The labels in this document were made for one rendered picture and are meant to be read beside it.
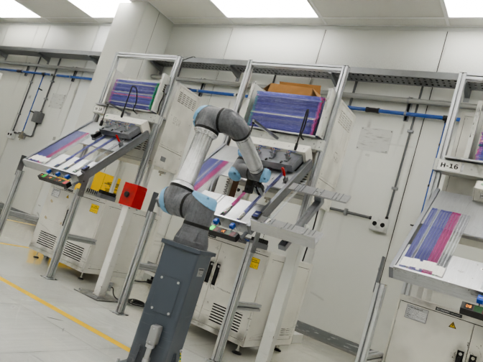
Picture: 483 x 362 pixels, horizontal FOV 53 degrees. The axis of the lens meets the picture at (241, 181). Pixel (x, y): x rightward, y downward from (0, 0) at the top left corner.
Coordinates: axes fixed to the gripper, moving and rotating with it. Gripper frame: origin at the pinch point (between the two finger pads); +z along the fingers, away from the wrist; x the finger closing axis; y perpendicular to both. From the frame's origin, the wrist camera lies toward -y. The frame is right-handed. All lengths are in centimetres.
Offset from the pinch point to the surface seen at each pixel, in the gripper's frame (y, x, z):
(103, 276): -70, 96, 34
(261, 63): 101, 52, -16
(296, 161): 33.2, -6.1, 3.5
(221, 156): 30, 51, 9
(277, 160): 30.2, 5.4, 2.6
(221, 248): -25.3, 23.7, 29.3
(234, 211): -17.2, 6.3, -3.3
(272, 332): -63, -36, 24
